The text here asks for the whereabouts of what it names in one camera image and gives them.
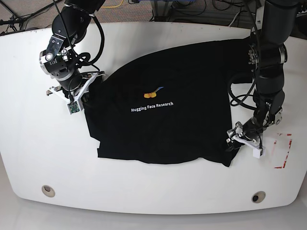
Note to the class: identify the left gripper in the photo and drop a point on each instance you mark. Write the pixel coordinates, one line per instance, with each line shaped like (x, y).
(249, 134)

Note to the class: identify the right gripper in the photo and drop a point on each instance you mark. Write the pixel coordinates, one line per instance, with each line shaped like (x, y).
(77, 88)

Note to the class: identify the black T-shirt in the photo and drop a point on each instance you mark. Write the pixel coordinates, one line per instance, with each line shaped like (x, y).
(170, 106)

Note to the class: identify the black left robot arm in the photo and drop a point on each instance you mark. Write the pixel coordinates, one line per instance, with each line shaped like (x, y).
(267, 55)

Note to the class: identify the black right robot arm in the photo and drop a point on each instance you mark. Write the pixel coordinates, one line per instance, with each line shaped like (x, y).
(74, 72)

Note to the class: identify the red tape marking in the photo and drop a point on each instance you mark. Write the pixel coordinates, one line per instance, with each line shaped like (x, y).
(281, 149)

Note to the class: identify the black tripod stand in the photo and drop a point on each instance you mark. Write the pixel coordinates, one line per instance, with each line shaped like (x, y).
(18, 23)

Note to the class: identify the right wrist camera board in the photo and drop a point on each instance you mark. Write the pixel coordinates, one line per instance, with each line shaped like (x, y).
(73, 107)

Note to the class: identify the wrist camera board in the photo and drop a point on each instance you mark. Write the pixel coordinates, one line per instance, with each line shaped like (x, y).
(73, 107)
(258, 153)

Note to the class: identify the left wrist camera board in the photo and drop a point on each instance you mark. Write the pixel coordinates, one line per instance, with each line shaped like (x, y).
(258, 153)

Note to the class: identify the right table cable grommet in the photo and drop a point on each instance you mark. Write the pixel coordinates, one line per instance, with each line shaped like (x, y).
(258, 197)

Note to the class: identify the table cable grommet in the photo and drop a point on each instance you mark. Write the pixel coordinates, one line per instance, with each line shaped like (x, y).
(48, 191)
(258, 197)

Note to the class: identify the left table cable grommet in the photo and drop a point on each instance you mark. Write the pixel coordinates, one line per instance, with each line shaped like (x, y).
(48, 191)

